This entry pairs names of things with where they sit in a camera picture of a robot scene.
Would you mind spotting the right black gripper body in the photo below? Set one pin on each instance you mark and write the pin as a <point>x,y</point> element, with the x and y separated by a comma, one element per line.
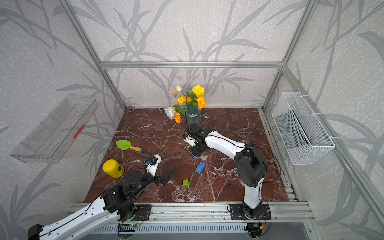
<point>196,147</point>

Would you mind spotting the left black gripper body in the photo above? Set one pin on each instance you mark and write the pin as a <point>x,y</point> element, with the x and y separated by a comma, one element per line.
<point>156,179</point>

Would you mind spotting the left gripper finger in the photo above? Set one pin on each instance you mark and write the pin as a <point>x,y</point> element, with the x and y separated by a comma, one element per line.
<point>163,182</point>
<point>168,174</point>

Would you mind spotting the green small lego brick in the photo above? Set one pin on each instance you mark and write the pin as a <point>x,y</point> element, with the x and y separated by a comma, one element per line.
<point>186,183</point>

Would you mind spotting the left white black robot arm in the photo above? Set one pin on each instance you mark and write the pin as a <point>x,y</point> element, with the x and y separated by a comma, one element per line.
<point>116,204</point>

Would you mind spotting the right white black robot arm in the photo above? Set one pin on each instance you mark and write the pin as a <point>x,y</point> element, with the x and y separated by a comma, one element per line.
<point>250,163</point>

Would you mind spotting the light blue long lego brick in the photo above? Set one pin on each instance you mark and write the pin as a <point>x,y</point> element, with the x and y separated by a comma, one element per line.
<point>200,168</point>

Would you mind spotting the blue glass vase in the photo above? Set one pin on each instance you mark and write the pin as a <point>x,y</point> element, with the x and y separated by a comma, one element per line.
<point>193,115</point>

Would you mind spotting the artificial flower bouquet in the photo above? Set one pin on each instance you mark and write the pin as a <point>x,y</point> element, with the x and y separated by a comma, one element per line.
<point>186,98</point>

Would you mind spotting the green toy shovel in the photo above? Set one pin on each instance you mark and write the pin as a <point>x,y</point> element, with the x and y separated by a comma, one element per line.
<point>126,145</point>

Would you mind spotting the yellow plastic jar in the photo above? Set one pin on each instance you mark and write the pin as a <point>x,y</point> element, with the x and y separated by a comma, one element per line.
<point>113,169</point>

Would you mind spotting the left green circuit board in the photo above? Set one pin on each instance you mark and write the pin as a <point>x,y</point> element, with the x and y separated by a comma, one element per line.
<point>128,227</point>

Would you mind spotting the red pen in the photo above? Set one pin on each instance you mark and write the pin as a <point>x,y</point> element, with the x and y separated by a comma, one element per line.
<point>78,132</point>

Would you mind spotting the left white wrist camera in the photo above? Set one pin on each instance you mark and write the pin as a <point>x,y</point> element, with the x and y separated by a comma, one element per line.
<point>152,164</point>

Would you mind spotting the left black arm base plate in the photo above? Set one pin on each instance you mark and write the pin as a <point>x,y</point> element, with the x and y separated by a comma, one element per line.
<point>136,213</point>

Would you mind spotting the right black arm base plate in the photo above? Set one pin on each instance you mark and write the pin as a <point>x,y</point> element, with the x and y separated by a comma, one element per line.
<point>243,212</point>

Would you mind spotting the right circuit board with wires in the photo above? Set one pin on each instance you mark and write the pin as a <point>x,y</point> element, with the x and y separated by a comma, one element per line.
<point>254,230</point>

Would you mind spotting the aluminium front rail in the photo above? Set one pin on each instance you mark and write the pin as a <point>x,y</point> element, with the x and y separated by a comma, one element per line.
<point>221,212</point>

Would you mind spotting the white wire mesh basket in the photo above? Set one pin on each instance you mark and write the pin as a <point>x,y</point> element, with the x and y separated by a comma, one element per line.
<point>303,135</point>

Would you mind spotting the transparent plastic wall shelf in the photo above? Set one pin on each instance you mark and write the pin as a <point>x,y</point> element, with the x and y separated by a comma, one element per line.
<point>51,139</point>

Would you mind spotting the aluminium frame crossbar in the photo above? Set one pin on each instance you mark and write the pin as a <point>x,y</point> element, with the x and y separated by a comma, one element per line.
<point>191,65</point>

